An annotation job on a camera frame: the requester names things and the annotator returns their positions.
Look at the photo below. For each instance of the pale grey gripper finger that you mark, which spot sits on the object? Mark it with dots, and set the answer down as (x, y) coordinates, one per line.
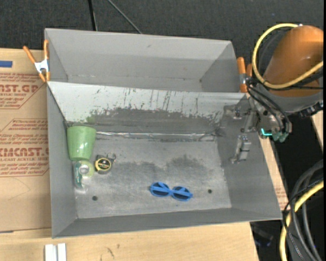
(237, 152)
(245, 149)

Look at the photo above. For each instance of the blue sunglasses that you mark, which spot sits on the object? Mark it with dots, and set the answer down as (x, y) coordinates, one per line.
(170, 191)

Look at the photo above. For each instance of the grey metal bin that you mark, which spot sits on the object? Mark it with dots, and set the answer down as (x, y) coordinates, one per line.
(157, 156)

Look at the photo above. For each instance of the black and yellow tape measure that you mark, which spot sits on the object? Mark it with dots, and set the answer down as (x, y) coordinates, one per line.
(102, 164)

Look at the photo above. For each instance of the clear plastic bottle, green label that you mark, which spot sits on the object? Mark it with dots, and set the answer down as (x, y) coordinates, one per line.
(82, 171)

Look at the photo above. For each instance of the green plastic cup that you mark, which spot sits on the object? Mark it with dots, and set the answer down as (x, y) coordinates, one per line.
(81, 143)

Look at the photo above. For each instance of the brown cardboard board, red print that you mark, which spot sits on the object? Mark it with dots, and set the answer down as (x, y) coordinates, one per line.
(19, 135)

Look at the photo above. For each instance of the black cylinder on white bracket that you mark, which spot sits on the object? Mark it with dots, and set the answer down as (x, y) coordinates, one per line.
(312, 110)

